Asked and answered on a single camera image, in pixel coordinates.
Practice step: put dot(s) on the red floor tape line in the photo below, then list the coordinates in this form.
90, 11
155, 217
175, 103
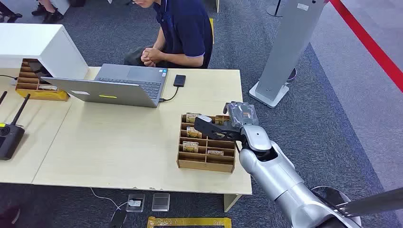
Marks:
371, 47

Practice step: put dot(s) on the yellow floor tape frame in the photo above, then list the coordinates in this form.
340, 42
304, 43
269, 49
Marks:
189, 222

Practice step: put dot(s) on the wooden rack with yellow base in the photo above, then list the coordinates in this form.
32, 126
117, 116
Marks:
31, 89

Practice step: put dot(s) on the black round stand base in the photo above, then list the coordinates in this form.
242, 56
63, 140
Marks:
273, 11

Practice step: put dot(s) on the floor socket with white plug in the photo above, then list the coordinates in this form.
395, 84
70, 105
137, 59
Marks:
135, 203

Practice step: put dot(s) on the small black flat device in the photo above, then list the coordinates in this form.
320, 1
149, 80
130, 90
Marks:
179, 80

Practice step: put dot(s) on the grey standing kiosk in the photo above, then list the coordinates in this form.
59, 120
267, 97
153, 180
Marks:
289, 47

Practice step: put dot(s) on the wooden card holder rack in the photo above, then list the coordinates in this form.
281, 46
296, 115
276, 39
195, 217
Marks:
201, 163

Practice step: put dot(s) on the grey open laptop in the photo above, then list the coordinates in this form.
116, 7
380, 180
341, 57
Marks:
126, 89

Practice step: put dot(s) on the plastic-wrapped wrist camera box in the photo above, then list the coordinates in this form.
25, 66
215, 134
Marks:
241, 114

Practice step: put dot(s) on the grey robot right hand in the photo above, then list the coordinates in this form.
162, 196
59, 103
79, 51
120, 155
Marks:
217, 130

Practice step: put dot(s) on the dark round base behind kiosk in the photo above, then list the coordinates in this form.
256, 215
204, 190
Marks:
292, 75

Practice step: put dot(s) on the yellow chair edge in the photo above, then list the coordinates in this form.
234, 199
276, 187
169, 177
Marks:
212, 30

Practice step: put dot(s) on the printed card with brown picture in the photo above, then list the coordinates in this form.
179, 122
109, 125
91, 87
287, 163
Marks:
47, 88
215, 153
193, 132
192, 117
190, 147

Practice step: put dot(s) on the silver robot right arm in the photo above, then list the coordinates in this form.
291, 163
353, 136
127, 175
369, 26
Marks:
277, 176

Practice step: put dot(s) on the person's left forearm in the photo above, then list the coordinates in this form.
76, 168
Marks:
182, 60

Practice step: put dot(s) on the black flat floor object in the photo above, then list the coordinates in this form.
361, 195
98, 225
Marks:
118, 219

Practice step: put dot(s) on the white box cabinet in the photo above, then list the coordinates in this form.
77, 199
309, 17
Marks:
47, 47

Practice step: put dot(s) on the person's right hand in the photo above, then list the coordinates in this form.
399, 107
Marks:
147, 59

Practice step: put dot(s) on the bystander's black shoes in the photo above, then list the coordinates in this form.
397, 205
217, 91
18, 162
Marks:
48, 12
11, 15

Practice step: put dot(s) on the black router with antennas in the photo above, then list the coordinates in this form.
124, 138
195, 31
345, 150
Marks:
9, 138

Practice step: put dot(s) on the desk leg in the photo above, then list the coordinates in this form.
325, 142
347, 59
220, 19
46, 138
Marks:
231, 202

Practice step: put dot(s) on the person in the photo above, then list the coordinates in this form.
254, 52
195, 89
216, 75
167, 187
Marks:
185, 28

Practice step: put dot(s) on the person's right forearm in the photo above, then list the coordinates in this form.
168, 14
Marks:
159, 39

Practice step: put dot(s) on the closed metal floor socket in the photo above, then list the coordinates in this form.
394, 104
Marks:
161, 202

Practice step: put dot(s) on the person's left hand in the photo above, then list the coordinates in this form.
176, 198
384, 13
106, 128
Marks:
155, 53

